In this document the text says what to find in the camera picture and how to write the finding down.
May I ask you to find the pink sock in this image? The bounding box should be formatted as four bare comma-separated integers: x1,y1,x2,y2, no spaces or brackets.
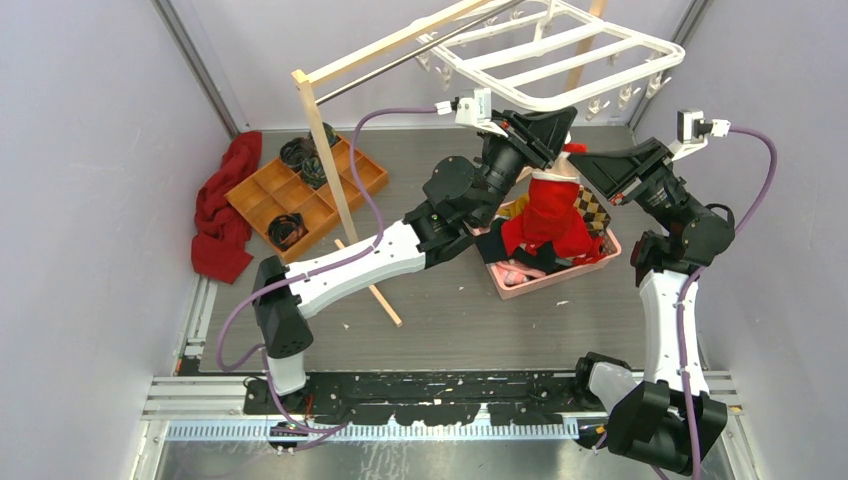
492,260,546,287

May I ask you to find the mustard yellow sock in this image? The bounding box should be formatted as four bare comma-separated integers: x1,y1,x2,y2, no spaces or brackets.
496,195,529,220

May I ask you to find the white plastic clip hanger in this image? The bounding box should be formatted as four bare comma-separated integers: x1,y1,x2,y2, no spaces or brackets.
416,1,685,122

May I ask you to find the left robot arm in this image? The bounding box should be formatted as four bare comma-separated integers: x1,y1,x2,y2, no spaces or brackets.
252,107,577,414

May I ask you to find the argyle brown sock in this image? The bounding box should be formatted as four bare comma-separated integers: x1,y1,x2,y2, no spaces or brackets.
573,185,611,237

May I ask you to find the rolled teal sock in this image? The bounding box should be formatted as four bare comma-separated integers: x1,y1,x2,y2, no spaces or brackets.
322,122,340,148

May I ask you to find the red sock in basket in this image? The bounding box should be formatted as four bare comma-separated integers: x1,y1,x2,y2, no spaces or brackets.
500,214,527,257

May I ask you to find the rolled black orange sock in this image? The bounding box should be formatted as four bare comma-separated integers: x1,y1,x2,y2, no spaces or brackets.
267,212,308,252

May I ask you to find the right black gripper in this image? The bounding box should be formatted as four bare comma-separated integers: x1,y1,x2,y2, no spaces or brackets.
568,137,700,231

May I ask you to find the wooden drying rack frame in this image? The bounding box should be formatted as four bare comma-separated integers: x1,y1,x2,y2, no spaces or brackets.
290,0,611,329

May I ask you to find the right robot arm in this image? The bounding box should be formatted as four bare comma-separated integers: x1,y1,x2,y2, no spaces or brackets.
569,139,735,479

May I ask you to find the pink plastic basket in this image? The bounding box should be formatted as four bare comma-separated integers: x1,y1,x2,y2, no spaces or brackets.
485,226,622,300

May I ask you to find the rolled dark green sock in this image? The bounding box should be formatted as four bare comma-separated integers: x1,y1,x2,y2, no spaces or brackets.
300,156,327,190

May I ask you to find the red santa sock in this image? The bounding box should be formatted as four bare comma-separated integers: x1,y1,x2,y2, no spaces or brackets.
521,142,593,258

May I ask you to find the red cloth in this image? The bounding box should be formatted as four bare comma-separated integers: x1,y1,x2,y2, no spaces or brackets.
190,131,263,284

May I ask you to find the wooden compartment tray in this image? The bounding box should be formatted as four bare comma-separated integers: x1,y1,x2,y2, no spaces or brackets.
225,136,389,263

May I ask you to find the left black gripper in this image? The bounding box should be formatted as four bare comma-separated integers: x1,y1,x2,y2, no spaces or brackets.
471,106,574,227

